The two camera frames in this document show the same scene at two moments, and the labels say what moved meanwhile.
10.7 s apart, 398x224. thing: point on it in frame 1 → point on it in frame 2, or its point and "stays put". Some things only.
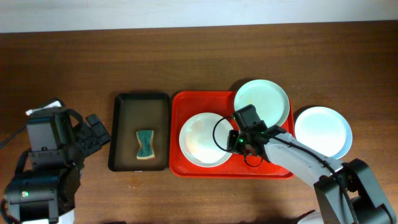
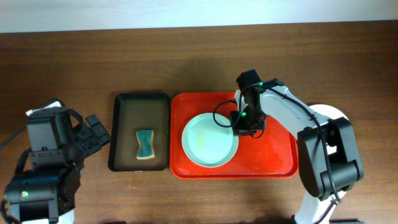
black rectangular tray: x=140 y=111 stays put
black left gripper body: x=88 y=134 stays put
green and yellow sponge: x=145 y=149 stays put
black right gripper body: x=233 y=140 → x=246 y=129
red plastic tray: x=183 y=104 stays put
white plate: x=203 y=139 → x=328 y=111
